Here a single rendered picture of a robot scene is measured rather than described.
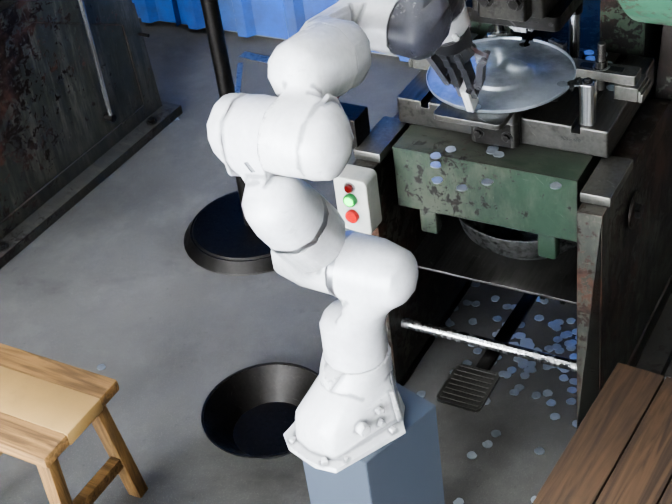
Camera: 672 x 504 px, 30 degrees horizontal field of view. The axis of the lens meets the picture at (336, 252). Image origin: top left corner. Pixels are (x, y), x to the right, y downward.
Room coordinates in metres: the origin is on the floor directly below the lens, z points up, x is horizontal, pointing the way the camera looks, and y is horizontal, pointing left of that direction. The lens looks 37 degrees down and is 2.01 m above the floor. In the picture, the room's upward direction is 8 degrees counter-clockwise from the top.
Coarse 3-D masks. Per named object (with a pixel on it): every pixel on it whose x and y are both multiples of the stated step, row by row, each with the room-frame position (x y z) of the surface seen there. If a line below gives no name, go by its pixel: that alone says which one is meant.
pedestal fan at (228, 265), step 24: (216, 0) 2.82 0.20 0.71; (216, 24) 2.81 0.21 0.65; (216, 48) 2.81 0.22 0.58; (216, 72) 2.82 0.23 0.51; (240, 192) 2.82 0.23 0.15; (216, 216) 2.88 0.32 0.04; (240, 216) 2.87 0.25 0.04; (192, 240) 2.79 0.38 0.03; (216, 240) 2.77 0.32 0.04; (240, 240) 2.75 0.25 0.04; (216, 264) 2.68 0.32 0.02; (240, 264) 2.66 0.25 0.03; (264, 264) 2.65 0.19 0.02
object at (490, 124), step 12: (444, 108) 2.05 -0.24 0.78; (456, 108) 2.04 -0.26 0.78; (444, 120) 2.02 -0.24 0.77; (456, 120) 2.00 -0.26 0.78; (468, 120) 1.99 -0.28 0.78; (480, 120) 1.98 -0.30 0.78; (492, 120) 1.98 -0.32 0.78; (504, 120) 1.97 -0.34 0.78; (516, 120) 2.07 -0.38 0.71; (480, 132) 2.10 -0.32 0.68; (492, 132) 2.09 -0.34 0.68; (504, 132) 2.08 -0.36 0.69; (516, 132) 2.07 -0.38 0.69; (492, 144) 2.10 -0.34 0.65; (504, 144) 2.08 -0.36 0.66; (516, 144) 2.07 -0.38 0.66
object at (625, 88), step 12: (600, 48) 2.15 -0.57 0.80; (576, 60) 2.20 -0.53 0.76; (588, 60) 2.19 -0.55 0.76; (600, 60) 2.15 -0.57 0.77; (576, 72) 2.16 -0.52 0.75; (588, 72) 2.15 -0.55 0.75; (600, 72) 2.14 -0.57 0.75; (612, 72) 2.13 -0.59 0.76; (624, 72) 2.12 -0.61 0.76; (636, 72) 2.12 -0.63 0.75; (600, 84) 2.15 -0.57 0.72; (624, 84) 2.11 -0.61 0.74; (636, 84) 2.11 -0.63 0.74; (648, 84) 2.12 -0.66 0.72; (624, 96) 2.10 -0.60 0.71; (636, 96) 2.09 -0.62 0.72
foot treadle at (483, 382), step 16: (528, 304) 2.20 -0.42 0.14; (512, 320) 2.15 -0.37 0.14; (496, 336) 2.10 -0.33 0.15; (496, 352) 2.04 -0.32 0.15; (464, 368) 1.99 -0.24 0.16; (480, 368) 1.98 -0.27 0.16; (448, 384) 1.95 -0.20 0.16; (464, 384) 1.94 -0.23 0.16; (480, 384) 1.93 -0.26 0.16; (448, 400) 1.90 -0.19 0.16; (464, 400) 1.89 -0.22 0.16; (480, 400) 1.89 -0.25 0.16
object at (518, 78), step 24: (480, 48) 2.25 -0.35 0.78; (504, 48) 2.24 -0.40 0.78; (528, 48) 2.23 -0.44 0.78; (552, 48) 2.21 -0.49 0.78; (432, 72) 2.19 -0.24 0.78; (504, 72) 2.13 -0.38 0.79; (528, 72) 2.12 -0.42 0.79; (552, 72) 2.12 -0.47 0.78; (456, 96) 2.08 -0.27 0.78; (480, 96) 2.07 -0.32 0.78; (504, 96) 2.05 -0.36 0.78; (528, 96) 2.04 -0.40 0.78; (552, 96) 2.03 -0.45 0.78
